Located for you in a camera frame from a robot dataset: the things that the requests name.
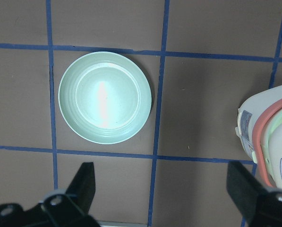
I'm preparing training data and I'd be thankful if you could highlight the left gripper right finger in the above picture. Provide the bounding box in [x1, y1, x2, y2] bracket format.
[226, 161, 282, 227]

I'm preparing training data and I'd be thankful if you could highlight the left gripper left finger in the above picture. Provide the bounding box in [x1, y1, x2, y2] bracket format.
[41, 162, 95, 218]

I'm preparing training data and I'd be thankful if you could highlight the cream rice cooker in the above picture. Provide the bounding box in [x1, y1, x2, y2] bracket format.
[235, 85, 282, 189]

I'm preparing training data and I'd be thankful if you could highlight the far green plate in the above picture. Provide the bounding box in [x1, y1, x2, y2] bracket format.
[58, 52, 152, 144]

